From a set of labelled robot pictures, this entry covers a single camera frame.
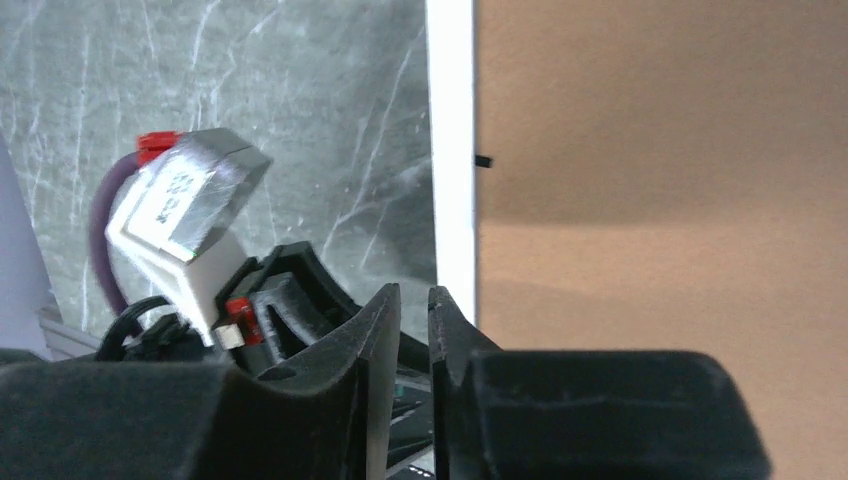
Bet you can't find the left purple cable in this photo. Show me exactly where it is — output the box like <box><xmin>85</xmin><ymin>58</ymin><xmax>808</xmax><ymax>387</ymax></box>
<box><xmin>87</xmin><ymin>152</ymin><xmax>142</xmax><ymax>318</ymax></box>

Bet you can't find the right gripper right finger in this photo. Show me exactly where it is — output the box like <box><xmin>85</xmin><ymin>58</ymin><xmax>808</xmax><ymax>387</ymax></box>
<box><xmin>428</xmin><ymin>287</ymin><xmax>773</xmax><ymax>479</ymax></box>

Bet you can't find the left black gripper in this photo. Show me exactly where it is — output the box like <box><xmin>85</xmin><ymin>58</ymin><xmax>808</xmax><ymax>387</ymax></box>
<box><xmin>95</xmin><ymin>242</ymin><xmax>364</xmax><ymax>374</ymax></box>

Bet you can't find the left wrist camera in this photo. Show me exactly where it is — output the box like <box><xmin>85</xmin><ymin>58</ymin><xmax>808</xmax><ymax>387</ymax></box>
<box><xmin>104</xmin><ymin>127</ymin><xmax>276</xmax><ymax>350</ymax></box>

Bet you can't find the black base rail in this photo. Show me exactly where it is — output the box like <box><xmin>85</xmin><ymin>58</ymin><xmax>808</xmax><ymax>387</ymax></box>
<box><xmin>386</xmin><ymin>368</ymin><xmax>436</xmax><ymax>480</ymax></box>

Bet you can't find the brown backing board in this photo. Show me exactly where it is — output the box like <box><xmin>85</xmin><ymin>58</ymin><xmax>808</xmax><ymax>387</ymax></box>
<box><xmin>477</xmin><ymin>1</ymin><xmax>847</xmax><ymax>479</ymax></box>

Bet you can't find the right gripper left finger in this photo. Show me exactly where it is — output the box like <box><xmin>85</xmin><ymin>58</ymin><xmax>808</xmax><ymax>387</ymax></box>
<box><xmin>1</xmin><ymin>284</ymin><xmax>400</xmax><ymax>479</ymax></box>

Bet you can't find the white picture frame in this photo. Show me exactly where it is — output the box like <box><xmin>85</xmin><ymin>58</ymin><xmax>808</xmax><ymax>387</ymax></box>
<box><xmin>426</xmin><ymin>0</ymin><xmax>478</xmax><ymax>325</ymax></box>

